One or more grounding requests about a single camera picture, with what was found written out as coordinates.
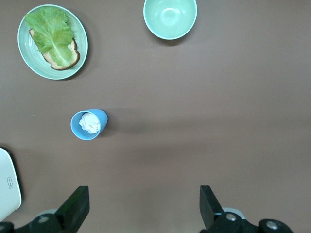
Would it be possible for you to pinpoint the white paper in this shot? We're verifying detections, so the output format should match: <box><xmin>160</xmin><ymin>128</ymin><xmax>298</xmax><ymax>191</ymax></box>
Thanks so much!
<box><xmin>78</xmin><ymin>112</ymin><xmax>102</xmax><ymax>135</ymax></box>

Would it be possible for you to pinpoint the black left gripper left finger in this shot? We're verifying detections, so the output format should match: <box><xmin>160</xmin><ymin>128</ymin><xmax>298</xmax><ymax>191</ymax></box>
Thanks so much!
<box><xmin>0</xmin><ymin>185</ymin><xmax>90</xmax><ymax>233</ymax></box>

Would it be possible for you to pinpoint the short blue cup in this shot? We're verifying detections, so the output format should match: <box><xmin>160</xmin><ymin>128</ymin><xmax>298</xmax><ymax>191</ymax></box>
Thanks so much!
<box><xmin>70</xmin><ymin>109</ymin><xmax>108</xmax><ymax>141</ymax></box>

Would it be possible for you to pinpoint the green lettuce leaf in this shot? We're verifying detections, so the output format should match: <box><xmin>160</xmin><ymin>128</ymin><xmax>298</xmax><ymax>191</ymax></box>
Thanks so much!
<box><xmin>25</xmin><ymin>6</ymin><xmax>74</xmax><ymax>67</ymax></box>

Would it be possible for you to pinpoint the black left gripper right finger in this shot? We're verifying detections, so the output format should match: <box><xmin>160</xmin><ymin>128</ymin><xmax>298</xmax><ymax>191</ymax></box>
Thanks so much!
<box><xmin>199</xmin><ymin>185</ymin><xmax>295</xmax><ymax>233</ymax></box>

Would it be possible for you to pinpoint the white toaster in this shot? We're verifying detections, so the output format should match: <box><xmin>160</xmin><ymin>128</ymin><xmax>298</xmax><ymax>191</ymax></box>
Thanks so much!
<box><xmin>0</xmin><ymin>147</ymin><xmax>22</xmax><ymax>223</ymax></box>

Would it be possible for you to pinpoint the mint green plate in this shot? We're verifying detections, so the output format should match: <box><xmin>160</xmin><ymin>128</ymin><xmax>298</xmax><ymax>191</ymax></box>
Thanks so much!
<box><xmin>17</xmin><ymin>4</ymin><xmax>89</xmax><ymax>80</ymax></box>

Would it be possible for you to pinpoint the mint green bowl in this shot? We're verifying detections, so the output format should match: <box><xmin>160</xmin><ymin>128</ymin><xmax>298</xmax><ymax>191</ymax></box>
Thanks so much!
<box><xmin>143</xmin><ymin>0</ymin><xmax>198</xmax><ymax>40</ymax></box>

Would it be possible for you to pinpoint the bread slice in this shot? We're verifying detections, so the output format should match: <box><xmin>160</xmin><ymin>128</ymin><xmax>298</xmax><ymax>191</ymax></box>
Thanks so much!
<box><xmin>28</xmin><ymin>28</ymin><xmax>81</xmax><ymax>71</ymax></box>

